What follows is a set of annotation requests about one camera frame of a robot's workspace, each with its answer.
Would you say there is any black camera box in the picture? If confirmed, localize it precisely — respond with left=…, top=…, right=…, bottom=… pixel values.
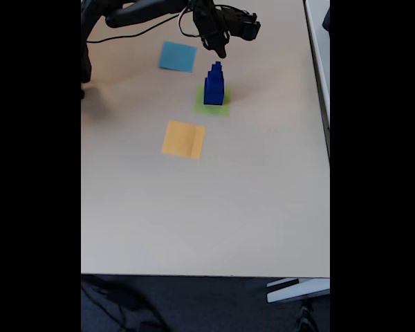
left=223, top=5, right=261, bottom=42

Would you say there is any white table foot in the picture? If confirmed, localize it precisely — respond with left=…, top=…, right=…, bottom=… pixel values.
left=266, top=277, right=331, bottom=304

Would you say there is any blue paper square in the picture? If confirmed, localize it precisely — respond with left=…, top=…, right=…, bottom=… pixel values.
left=158, top=40, right=198, bottom=73

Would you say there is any orange paper square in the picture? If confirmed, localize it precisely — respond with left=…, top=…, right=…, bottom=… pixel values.
left=161, top=120, right=207, bottom=160

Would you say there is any green paper square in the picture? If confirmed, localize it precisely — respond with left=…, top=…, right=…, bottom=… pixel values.
left=192, top=84, right=232, bottom=118

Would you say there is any medium blue cube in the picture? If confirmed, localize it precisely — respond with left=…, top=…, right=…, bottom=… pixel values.
left=206, top=71, right=225, bottom=87

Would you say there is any largest blue cube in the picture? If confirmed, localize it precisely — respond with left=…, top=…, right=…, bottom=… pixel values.
left=203, top=78, right=225, bottom=105

